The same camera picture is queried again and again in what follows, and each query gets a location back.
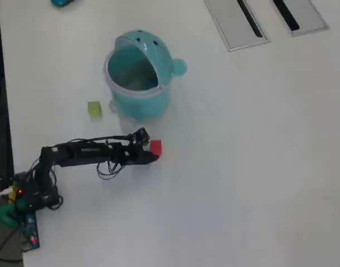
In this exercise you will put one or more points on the blue circuit board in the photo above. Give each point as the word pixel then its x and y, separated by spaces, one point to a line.
pixel 29 228

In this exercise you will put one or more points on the green lego block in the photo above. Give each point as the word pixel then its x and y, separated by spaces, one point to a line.
pixel 94 108

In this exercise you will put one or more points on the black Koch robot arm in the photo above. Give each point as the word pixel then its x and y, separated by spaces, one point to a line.
pixel 84 154

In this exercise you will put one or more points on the small teal gadget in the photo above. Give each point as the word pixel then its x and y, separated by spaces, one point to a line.
pixel 60 2

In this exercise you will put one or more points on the teal whale shaped bin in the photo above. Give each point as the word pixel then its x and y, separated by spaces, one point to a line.
pixel 147 103

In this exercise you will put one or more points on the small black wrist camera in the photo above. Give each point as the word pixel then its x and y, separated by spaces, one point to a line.
pixel 140 137

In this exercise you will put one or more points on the red lego block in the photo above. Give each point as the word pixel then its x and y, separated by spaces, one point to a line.
pixel 156 146

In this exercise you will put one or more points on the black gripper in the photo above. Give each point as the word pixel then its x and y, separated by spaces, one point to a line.
pixel 125 154

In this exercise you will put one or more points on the yellow connector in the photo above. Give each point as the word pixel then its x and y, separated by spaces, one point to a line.
pixel 12 196

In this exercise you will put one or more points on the green table clamp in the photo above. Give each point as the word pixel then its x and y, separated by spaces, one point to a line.
pixel 3 215

